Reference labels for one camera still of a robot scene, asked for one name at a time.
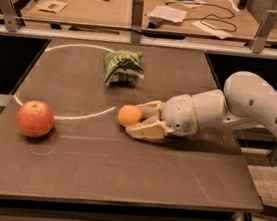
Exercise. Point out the green crumpled chip bag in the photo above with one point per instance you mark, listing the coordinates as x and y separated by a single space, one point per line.
123 66

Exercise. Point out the white paper sheet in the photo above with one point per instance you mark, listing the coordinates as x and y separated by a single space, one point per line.
187 3
221 34
168 13

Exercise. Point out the small paper card left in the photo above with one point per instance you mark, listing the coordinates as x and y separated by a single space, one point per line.
52 6

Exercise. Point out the white paper sheet right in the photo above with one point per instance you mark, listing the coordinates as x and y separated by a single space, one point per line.
221 34

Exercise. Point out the white paper sheet centre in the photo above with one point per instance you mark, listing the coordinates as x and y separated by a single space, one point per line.
168 13

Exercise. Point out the middle metal bracket post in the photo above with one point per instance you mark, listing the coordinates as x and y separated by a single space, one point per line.
136 22

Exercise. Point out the orange fruit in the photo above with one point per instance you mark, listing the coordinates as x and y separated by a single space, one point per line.
129 115

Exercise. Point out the left metal bracket post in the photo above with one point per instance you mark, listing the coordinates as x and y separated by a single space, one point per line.
11 20

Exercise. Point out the wooden back desk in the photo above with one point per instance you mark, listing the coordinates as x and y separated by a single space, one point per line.
116 14

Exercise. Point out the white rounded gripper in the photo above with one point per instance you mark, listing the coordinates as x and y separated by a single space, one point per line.
179 114

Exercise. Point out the white paper sheet back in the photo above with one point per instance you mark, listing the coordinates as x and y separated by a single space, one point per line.
187 3

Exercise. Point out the red apple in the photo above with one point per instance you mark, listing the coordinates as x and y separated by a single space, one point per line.
35 119

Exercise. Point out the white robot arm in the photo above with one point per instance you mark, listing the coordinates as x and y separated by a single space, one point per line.
246 100

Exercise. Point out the right metal bracket post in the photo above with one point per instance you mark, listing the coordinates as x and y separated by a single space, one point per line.
263 32

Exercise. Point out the metal bracket post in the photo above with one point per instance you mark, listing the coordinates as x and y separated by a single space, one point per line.
11 20
136 22
263 32

